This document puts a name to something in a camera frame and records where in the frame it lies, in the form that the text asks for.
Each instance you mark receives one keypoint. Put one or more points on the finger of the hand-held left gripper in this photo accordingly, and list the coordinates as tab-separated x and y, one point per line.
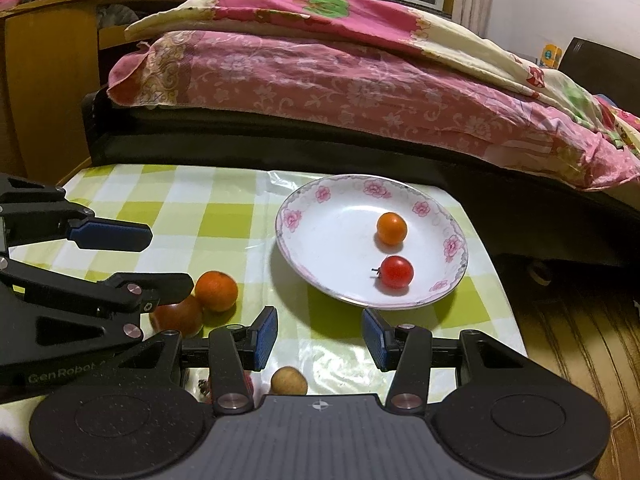
110	237
100	292

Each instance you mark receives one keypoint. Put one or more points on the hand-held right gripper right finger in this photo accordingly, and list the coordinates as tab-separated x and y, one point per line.
374	340

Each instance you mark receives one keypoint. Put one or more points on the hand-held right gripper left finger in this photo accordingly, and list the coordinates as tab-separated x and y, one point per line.
265	340

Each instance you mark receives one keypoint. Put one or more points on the brown longan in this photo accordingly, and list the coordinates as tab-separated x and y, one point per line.
289	381

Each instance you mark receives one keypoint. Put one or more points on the red cherry tomato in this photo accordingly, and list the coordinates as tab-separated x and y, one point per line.
397	272
249	386

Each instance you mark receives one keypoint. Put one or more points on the small orange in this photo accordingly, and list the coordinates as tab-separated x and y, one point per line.
391	228
217	290

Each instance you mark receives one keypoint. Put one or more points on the dark red tomato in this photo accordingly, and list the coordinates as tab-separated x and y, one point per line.
182	319

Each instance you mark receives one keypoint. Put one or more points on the white floral rim plate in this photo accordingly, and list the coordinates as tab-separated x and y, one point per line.
340	245

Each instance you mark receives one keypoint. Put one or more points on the green checked tablecloth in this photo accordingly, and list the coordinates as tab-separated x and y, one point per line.
200	210

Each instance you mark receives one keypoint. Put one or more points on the wooden cabinet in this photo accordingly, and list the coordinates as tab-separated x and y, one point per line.
45	85

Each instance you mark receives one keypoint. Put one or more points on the slipper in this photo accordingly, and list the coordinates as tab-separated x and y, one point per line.
541	272

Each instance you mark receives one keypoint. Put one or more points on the grey cloth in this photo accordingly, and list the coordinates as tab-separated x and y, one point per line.
117	16

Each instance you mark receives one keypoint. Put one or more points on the pink floral bedsheet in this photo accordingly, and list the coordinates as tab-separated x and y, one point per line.
325	85

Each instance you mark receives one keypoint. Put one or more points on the pink cartoon print quilt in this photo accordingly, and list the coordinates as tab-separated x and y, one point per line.
300	5

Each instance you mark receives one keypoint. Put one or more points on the yellow box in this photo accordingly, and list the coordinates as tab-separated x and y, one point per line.
551	56

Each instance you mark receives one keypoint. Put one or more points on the dark wooden headboard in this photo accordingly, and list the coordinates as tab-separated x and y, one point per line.
600	70

